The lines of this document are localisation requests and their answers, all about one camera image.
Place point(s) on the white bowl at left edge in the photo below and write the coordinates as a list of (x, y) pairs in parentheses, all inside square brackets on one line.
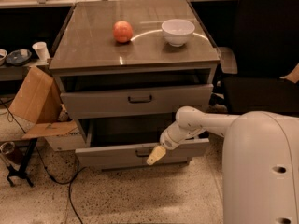
[(3, 55)]

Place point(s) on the red apple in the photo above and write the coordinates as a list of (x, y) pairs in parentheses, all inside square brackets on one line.
[(122, 31)]

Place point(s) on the black stand with cup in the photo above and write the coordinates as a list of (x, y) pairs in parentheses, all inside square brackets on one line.
[(16, 161)]

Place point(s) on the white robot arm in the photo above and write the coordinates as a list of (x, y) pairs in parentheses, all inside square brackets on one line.
[(260, 162)]

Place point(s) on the brown cardboard box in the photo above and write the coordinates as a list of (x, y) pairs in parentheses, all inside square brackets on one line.
[(38, 101)]

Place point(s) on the white paper cup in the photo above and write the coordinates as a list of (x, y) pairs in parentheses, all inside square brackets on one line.
[(41, 50)]

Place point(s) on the dark blue plate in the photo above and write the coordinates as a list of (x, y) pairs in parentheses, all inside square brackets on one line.
[(19, 57)]

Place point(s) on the grey drawer cabinet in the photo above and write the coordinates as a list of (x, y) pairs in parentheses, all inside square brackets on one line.
[(89, 58)]

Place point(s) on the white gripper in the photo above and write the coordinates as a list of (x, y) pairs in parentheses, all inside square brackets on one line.
[(168, 139)]

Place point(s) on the black office chair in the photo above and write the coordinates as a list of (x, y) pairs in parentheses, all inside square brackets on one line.
[(265, 49)]

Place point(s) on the grey drawer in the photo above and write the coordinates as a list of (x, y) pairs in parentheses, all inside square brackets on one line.
[(117, 103), (121, 142)]

